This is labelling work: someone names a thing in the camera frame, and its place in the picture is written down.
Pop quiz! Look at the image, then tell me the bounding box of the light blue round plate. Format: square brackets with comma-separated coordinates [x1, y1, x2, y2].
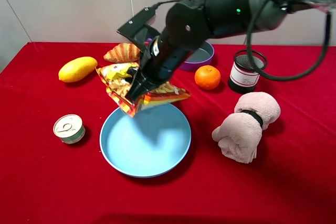
[100, 103, 192, 178]

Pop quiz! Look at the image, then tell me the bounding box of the orange snack chips bag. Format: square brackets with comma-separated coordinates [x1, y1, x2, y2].
[96, 62, 191, 117]

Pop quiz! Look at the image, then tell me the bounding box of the purple toy frying pan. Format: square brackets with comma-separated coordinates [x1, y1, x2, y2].
[179, 41, 215, 72]

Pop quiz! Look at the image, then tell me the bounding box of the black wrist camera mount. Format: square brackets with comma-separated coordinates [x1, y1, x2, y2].
[117, 4, 161, 52]

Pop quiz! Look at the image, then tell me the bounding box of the black mesh pen holder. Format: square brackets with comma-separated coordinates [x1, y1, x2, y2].
[228, 50, 260, 94]

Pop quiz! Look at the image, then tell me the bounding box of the small pull-tab tin can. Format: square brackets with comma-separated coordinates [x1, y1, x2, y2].
[53, 114, 86, 144]

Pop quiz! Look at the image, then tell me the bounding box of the orange tangerine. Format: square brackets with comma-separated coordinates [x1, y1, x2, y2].
[194, 65, 221, 90]

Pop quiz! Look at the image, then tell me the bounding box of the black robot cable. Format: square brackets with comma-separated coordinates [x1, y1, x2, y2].
[245, 0, 332, 82]

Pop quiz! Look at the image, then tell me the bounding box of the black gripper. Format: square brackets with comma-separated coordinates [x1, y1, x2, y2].
[125, 2, 212, 103]

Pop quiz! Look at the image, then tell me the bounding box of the rolled pink towel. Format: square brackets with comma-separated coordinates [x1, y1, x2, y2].
[212, 92, 281, 164]

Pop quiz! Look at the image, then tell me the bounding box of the red velvet tablecloth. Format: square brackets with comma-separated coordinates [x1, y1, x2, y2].
[1, 42, 335, 223]

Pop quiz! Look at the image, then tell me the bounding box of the croissant bread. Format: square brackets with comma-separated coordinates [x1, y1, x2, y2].
[103, 43, 141, 63]

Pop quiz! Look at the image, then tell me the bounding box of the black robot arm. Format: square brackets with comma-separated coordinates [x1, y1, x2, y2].
[118, 0, 335, 103]

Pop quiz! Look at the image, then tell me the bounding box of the yellow mango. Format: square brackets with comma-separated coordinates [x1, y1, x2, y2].
[58, 57, 98, 83]

